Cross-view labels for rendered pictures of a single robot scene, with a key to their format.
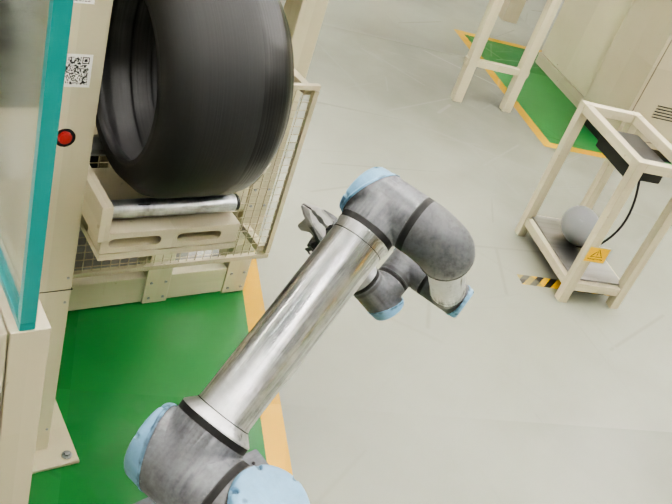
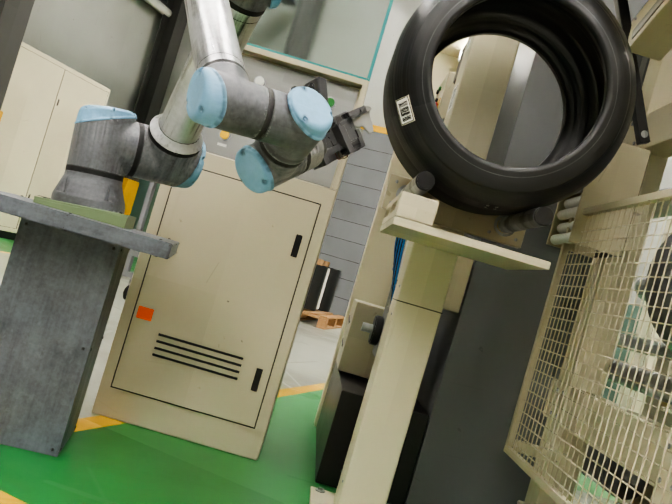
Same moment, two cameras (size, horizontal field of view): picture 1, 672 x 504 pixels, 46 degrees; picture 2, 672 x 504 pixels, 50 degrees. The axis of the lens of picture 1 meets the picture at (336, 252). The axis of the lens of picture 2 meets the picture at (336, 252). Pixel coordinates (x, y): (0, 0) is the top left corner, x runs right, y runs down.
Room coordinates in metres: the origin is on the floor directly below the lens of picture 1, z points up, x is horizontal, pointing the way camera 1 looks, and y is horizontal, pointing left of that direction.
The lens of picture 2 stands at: (2.70, -1.03, 0.64)
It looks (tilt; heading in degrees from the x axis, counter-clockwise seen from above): 2 degrees up; 132
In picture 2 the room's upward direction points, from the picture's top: 16 degrees clockwise
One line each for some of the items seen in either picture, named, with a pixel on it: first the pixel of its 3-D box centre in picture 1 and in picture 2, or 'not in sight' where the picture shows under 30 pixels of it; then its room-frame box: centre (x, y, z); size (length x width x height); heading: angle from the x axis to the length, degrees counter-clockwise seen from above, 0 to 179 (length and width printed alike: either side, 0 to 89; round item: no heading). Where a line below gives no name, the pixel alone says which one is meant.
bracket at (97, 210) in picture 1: (80, 176); (455, 211); (1.59, 0.64, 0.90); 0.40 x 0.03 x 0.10; 43
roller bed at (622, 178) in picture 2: not in sight; (596, 199); (1.84, 0.93, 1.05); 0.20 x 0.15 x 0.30; 133
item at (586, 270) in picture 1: (599, 205); not in sight; (3.68, -1.14, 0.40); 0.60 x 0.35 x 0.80; 22
